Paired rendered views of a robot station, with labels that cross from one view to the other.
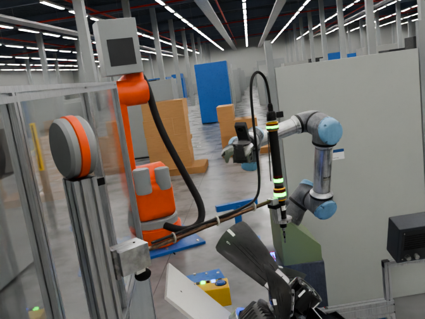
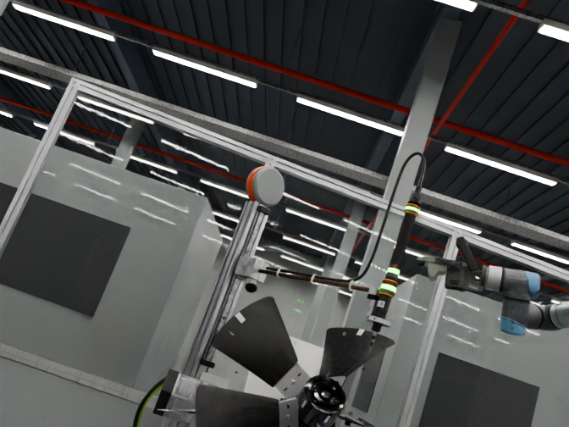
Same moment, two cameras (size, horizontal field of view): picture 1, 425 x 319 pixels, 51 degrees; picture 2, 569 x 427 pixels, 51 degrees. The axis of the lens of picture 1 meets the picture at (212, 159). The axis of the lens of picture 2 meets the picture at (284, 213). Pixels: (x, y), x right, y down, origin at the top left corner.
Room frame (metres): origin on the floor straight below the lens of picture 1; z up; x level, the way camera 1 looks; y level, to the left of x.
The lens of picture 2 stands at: (1.14, -1.90, 1.23)
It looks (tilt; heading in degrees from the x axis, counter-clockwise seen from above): 14 degrees up; 88
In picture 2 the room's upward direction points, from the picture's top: 20 degrees clockwise
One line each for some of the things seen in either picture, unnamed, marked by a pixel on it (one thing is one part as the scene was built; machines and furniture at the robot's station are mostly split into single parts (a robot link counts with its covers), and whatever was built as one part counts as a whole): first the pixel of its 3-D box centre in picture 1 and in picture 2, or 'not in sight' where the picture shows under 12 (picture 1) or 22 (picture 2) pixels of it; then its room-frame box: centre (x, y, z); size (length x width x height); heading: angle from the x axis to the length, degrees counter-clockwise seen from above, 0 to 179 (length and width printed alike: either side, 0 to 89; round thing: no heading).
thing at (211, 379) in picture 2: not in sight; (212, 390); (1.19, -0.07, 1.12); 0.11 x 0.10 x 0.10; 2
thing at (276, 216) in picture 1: (279, 209); (379, 306); (1.56, -0.22, 1.50); 0.09 x 0.07 x 0.10; 127
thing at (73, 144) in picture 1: (73, 147); (265, 186); (1.13, 0.35, 1.88); 0.17 x 0.15 x 0.16; 2
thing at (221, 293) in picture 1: (212, 295); not in sight; (1.91, 0.08, 1.02); 0.16 x 0.10 x 0.11; 92
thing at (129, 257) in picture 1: (128, 257); (251, 268); (1.19, 0.27, 1.55); 0.10 x 0.07 x 0.08; 127
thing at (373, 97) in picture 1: (355, 173); not in sight; (3.41, -1.10, 1.10); 1.21 x 0.05 x 2.20; 92
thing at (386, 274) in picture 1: (387, 280); not in sight; (1.95, -0.74, 0.96); 0.03 x 0.03 x 0.20; 2
